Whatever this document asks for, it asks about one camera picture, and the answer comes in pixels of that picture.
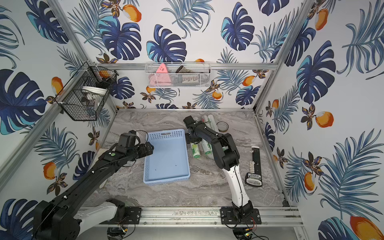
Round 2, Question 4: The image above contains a plastic wrap roll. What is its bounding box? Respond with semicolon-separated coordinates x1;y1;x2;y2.
201;140;212;155
190;143;201;159
201;115;210;124
208;115;219;132

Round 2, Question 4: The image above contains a light blue plastic basket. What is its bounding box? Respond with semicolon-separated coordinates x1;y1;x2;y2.
143;129;191;185

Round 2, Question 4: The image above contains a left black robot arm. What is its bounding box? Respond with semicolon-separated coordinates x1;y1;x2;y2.
32;131;154;240

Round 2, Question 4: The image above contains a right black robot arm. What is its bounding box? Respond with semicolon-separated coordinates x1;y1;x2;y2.
184;116;254;218

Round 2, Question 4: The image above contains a brown item in basket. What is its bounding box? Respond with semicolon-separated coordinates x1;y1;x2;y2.
176;66;193;74

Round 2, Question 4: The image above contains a white bowl in basket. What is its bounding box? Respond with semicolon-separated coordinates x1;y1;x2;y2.
81;86;107;96

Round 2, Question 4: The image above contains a pink triangular item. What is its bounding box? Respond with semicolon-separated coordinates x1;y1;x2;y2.
149;63;172;88

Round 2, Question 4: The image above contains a white wire wall basket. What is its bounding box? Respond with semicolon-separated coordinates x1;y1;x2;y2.
145;62;212;88

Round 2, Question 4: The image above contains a black wire wall basket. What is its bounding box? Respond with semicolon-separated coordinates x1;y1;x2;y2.
54;62;118;122

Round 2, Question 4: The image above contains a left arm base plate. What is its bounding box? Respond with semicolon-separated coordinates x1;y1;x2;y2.
101;207;142;225

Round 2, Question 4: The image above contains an aluminium front rail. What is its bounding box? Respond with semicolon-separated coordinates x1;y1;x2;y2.
135;207;304;228

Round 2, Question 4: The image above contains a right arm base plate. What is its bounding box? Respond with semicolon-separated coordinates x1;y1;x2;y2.
220;207;262;225

